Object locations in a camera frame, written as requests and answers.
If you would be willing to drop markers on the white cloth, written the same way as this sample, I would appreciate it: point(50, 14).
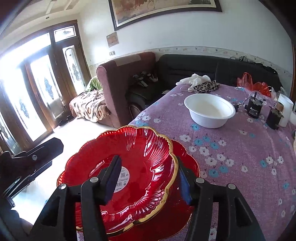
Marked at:
point(194, 78)

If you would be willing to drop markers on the black sofa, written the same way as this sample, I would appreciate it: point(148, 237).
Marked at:
point(185, 67)

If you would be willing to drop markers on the white plastic jar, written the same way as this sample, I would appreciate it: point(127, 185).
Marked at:
point(285, 109)

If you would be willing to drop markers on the framed wall picture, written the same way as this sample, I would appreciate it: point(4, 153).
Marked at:
point(161, 9)

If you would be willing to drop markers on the clear plastic bag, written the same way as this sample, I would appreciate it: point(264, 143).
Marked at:
point(278, 92)

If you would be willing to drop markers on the small white bowl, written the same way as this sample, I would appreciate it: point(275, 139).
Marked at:
point(208, 111)

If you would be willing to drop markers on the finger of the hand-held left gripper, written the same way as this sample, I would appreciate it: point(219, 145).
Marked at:
point(34, 160)

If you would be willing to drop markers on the red plastic bag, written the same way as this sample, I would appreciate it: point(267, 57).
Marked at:
point(262, 89)
point(245, 81)

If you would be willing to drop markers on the wall socket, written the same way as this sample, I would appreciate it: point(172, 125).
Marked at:
point(112, 53)

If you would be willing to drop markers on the leopard print pouch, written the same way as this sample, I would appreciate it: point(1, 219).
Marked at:
point(205, 87)

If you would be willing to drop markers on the purple floral tablecloth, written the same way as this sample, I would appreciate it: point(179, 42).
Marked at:
point(231, 173)

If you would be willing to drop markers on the green cloth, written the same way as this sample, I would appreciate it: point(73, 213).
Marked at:
point(94, 83)

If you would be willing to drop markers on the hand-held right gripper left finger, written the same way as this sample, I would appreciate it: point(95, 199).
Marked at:
point(112, 180)

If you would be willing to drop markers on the brown armchair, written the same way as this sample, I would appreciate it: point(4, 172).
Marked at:
point(122, 88)

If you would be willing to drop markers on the small wall plaque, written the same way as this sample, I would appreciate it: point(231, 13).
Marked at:
point(112, 39)

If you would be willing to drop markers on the patterned brown blanket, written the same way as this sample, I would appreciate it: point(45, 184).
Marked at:
point(89, 106)

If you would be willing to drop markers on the dark bottle with cork cap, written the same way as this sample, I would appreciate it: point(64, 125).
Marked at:
point(274, 118)

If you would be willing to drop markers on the black charger adapter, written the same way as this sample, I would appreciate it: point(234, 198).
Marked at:
point(237, 107)

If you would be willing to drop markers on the wooden glass door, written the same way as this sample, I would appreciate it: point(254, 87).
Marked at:
point(46, 88)

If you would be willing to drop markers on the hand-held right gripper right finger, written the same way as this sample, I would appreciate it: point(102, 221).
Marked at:
point(185, 187)

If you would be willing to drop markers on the red glass plate with sticker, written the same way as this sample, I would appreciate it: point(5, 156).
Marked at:
point(143, 157)

